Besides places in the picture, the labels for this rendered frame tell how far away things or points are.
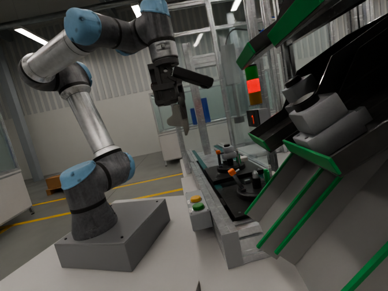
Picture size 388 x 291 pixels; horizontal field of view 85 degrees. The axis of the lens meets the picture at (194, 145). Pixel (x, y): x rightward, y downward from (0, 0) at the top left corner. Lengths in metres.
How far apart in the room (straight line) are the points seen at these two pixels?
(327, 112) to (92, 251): 0.72
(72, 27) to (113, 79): 8.64
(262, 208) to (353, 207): 0.20
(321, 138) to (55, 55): 0.66
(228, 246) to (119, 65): 8.91
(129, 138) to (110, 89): 2.08
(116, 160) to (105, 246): 0.30
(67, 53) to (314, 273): 0.72
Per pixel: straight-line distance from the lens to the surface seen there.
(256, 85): 0.91
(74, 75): 0.96
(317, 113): 0.28
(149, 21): 0.63
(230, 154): 1.04
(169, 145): 5.77
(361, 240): 0.39
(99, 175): 0.80
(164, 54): 0.60
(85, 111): 0.91
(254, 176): 0.74
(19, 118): 9.62
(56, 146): 10.24
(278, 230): 0.43
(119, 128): 9.13
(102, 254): 0.78
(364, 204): 0.41
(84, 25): 0.59
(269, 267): 0.65
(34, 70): 0.85
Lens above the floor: 1.28
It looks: 9 degrees down
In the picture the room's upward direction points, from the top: 12 degrees counter-clockwise
